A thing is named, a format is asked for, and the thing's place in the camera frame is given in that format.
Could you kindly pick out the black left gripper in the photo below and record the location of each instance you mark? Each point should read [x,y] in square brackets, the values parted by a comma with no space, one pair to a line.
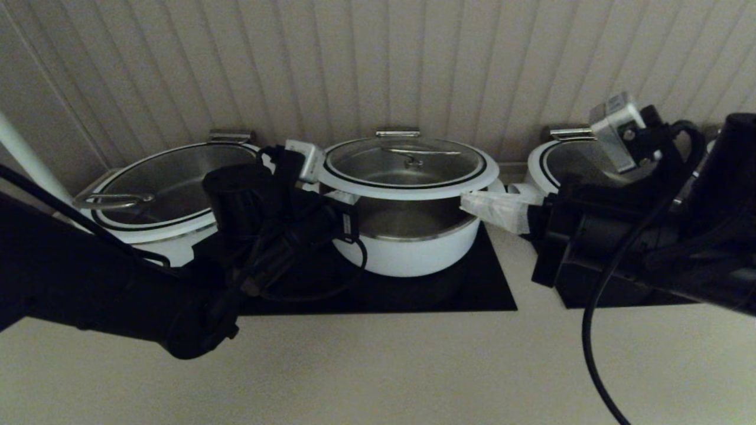
[313,224]

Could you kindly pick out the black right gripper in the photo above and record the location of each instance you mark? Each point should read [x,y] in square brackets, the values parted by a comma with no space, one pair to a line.
[590,236]

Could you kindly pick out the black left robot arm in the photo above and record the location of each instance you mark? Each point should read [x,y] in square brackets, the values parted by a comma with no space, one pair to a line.
[88,277]

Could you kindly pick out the right white pot with lid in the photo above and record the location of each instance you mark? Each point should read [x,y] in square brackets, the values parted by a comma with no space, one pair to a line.
[546,171]

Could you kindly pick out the wide black glass cooktop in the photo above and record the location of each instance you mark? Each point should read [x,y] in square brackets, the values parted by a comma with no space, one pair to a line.
[413,295]

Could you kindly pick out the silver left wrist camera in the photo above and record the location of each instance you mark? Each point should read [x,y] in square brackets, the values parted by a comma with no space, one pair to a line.
[304,159]

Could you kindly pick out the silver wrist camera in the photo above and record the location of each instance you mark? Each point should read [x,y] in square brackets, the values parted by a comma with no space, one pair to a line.
[617,130]
[304,159]

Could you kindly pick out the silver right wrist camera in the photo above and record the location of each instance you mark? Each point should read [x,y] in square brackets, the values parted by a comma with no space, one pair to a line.
[617,130]

